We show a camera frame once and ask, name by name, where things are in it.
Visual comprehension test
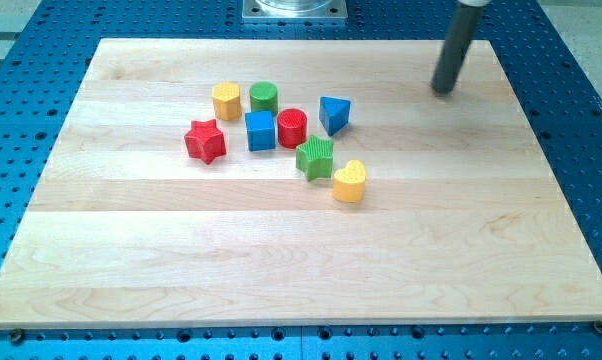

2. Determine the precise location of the red cylinder block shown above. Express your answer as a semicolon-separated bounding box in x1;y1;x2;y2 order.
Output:
277;108;307;149

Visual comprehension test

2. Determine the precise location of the yellow heart block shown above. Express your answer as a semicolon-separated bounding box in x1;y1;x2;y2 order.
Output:
332;160;367;203

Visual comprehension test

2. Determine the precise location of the green cylinder block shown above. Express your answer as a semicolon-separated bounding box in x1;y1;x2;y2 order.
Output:
249;81;278;116

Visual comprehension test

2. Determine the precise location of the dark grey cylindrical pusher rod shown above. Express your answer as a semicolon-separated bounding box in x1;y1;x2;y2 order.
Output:
431;0;486;95

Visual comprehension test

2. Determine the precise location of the light wooden board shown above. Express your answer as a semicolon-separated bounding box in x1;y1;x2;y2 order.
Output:
0;38;602;329

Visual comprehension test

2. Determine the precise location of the yellow hexagon block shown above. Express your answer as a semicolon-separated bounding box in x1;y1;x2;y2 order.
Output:
212;82;242;121

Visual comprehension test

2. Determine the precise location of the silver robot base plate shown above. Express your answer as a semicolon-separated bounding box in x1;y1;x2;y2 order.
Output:
242;0;348;20

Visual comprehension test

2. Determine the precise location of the green star block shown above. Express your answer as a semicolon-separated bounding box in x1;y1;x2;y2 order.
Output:
295;135;334;182

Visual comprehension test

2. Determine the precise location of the blue cube block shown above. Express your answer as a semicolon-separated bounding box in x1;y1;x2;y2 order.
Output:
245;110;276;152

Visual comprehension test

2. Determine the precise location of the blue triangle block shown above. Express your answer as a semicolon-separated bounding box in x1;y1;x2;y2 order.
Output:
319;97;351;137

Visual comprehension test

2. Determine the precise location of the red star block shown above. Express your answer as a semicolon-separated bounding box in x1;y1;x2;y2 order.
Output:
184;119;227;165

